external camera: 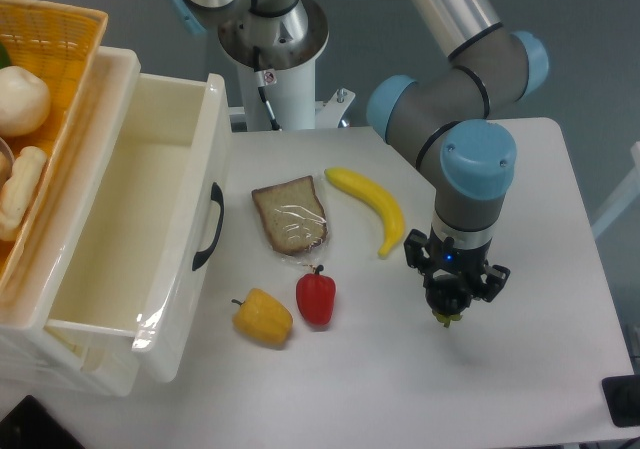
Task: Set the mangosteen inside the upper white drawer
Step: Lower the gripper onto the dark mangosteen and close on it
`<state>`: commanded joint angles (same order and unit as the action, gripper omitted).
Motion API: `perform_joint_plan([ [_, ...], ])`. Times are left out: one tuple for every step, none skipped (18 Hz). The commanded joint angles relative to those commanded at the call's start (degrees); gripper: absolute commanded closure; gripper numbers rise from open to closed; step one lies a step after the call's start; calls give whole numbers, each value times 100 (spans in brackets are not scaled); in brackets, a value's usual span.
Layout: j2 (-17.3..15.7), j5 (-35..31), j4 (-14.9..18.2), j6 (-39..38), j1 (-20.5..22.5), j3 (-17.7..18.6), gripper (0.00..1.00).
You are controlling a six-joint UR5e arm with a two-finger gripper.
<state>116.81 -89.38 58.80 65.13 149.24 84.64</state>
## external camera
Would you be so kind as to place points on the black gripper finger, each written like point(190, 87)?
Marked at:
point(489, 283)
point(416, 248)

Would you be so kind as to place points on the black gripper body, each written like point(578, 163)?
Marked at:
point(446, 263)

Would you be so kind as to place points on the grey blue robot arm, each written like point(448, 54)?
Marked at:
point(443, 128)

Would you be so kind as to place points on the open upper white drawer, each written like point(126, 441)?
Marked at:
point(129, 290)

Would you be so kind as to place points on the white drawer cabinet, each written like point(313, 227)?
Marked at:
point(30, 350)

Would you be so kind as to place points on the yellow banana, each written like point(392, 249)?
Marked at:
point(376, 197)

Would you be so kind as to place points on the red bell pepper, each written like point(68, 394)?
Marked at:
point(315, 297)

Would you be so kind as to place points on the wrapped brown bread slice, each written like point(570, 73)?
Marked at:
point(292, 216)

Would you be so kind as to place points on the yellow bell pepper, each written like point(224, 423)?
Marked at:
point(263, 318)

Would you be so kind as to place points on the black device right edge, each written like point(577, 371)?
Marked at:
point(622, 399)

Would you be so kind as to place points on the beige bread roll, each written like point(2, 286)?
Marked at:
point(18, 190)

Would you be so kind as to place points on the pale round fruit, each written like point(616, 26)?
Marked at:
point(25, 102)

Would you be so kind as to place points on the black object bottom left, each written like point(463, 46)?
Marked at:
point(29, 425)

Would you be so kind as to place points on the white frame right edge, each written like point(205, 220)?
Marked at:
point(623, 195)

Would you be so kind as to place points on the black drawer handle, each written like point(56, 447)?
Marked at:
point(212, 229)

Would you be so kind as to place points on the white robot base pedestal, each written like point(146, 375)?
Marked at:
point(275, 59)

